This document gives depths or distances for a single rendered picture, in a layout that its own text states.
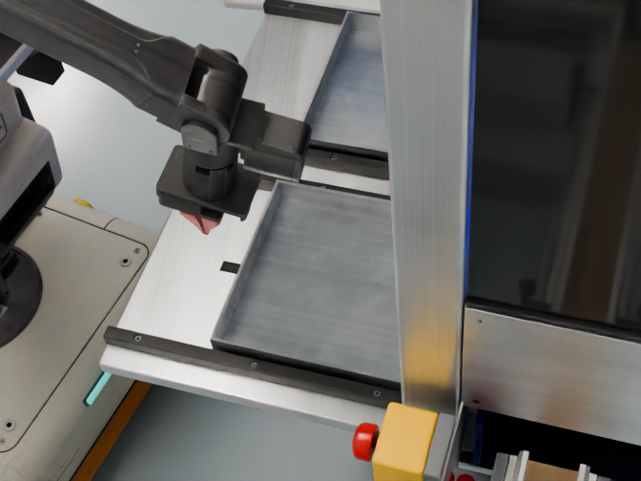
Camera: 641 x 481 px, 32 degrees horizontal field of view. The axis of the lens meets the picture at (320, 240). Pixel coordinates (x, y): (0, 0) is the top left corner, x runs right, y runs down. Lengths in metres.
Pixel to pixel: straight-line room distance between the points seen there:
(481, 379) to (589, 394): 0.11
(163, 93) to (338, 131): 0.61
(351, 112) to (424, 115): 0.79
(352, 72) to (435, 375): 0.66
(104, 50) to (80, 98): 2.00
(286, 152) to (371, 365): 0.37
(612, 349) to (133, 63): 0.50
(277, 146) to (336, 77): 0.59
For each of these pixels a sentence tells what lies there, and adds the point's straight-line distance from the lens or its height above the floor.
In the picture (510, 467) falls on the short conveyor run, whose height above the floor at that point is 0.93.
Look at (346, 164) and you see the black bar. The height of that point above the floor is 0.90.
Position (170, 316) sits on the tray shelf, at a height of 0.88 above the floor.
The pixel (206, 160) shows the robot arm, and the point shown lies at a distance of 1.13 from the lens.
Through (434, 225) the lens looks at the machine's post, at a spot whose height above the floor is 1.32.
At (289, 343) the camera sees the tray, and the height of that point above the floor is 0.88.
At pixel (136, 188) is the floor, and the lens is 2.76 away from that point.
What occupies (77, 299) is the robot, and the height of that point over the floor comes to 0.28.
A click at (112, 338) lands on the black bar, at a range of 1.42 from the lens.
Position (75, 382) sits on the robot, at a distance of 2.15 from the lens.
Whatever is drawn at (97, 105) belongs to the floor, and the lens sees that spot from 2.98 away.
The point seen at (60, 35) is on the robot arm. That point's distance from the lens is 1.01.
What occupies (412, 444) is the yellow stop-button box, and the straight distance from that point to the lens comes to 1.15.
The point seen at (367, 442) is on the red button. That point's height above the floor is 1.01.
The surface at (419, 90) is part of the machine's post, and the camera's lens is 0.81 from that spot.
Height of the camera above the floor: 2.06
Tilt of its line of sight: 53 degrees down
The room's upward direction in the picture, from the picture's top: 8 degrees counter-clockwise
